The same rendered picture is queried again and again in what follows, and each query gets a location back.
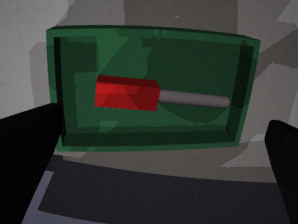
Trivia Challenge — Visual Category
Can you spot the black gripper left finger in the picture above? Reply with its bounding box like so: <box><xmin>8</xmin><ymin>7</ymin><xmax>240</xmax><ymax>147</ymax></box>
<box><xmin>0</xmin><ymin>103</ymin><xmax>64</xmax><ymax>224</ymax></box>

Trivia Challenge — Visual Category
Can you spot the green tray floor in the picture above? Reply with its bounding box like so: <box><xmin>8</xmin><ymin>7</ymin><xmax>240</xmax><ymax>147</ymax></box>
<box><xmin>60</xmin><ymin>36</ymin><xmax>241</xmax><ymax>133</ymax></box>

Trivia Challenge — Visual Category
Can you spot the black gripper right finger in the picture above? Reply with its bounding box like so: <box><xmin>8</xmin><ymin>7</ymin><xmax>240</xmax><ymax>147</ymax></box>
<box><xmin>263</xmin><ymin>119</ymin><xmax>298</xmax><ymax>224</ymax></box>

